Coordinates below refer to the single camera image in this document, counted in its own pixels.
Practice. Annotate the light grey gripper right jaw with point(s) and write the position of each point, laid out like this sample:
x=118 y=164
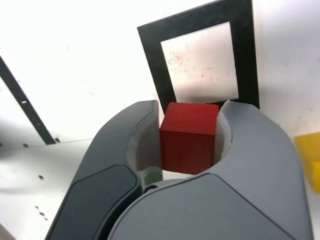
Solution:
x=237 y=195

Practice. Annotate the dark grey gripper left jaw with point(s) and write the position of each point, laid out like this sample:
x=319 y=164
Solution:
x=100 y=175

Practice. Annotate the red cube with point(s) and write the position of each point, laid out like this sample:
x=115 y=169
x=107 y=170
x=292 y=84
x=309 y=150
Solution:
x=187 y=140

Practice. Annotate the yellow cube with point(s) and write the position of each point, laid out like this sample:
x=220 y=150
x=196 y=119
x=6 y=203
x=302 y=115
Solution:
x=310 y=155

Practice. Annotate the black tape square outline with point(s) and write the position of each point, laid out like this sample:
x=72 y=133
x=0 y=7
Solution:
x=152 y=50

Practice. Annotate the black tape strip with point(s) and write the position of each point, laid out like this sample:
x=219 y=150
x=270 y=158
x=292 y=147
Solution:
x=36 y=120

